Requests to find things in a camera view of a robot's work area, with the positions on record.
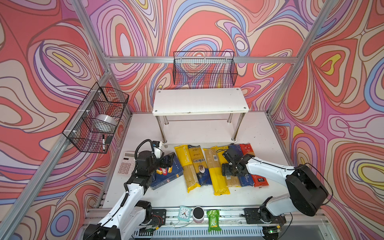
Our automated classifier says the clear yellow spaghetti bag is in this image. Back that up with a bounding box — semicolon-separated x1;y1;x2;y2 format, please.
211;145;242;189

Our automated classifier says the blue Barilla spaghetti box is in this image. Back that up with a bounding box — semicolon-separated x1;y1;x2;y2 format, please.
229;145;254;187

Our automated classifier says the yellow Pastatime spaghetti bag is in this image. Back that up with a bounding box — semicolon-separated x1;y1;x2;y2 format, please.
175;145;201;193

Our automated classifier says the blue Ankara spaghetti bag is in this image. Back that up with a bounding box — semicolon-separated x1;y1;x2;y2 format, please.
188;145;212;186

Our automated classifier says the green snack packet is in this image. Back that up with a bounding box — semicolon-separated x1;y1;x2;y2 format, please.
207;210;222;233

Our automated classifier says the black wire basket back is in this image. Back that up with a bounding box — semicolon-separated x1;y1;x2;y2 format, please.
173;50;238;89

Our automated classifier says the aluminium frame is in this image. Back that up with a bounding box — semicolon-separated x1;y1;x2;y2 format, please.
1;1;324;219

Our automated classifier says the black wire basket left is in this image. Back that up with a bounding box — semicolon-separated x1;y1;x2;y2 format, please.
63;83;129;154

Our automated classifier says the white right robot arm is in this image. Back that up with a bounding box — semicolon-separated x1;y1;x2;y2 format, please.
222;149;329;224

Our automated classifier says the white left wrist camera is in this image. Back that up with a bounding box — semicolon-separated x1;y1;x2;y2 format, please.
152;141;164;159

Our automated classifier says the blue Barilla rigatoni box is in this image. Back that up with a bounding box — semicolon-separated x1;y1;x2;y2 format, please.
150;153;184;190

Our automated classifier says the white two-tier shelf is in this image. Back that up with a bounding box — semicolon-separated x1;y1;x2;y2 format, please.
153;88;249;146

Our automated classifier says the red spaghetti bag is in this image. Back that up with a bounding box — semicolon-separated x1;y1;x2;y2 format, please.
240;144;269;188

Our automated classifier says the black wire basket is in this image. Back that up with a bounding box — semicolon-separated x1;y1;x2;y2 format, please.
63;83;129;154
173;50;238;89

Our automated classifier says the teal alarm clock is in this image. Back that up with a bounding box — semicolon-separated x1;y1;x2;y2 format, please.
178;206;192;222

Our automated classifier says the white pink calculator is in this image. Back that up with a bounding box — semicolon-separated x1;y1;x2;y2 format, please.
118;151;136;176

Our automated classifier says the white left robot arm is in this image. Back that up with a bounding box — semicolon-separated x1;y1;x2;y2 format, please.
83;151;175;240

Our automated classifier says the silver tape roll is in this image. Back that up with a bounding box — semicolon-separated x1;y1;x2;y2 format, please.
96;114;118;126

